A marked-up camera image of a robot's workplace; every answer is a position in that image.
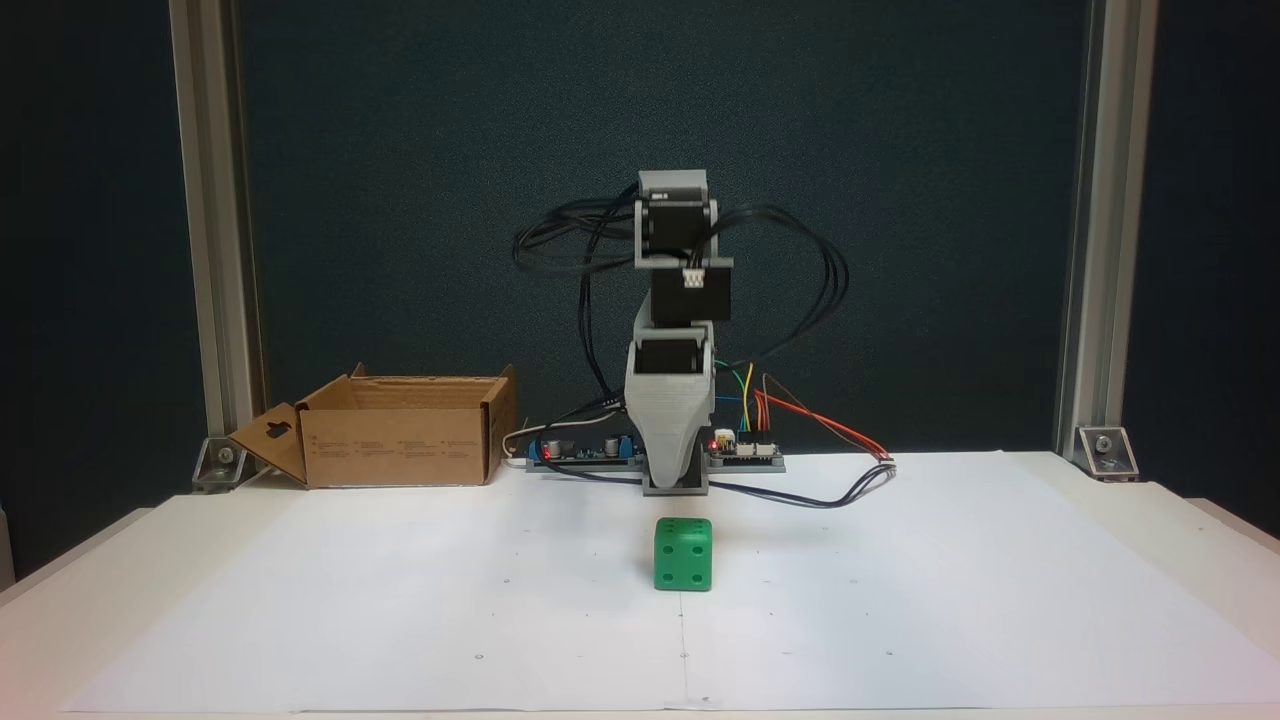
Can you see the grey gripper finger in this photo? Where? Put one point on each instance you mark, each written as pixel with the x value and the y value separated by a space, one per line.
pixel 672 420

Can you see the green dice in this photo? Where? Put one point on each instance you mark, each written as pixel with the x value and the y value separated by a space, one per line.
pixel 683 560

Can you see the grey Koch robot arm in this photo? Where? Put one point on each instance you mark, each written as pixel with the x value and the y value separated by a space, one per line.
pixel 672 185

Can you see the circuit board with white connectors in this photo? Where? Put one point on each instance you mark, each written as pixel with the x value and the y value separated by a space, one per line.
pixel 745 453

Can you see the circuit board with blue parts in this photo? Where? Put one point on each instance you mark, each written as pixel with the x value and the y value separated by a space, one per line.
pixel 580 452

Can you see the brown cardboard box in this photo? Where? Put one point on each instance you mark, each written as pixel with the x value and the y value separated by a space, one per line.
pixel 400 445

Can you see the aluminium frame post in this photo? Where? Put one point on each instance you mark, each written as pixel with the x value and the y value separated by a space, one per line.
pixel 215 250
pixel 1105 250

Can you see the metal corner bracket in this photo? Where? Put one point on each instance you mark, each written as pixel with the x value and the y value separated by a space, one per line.
pixel 1108 452
pixel 220 465

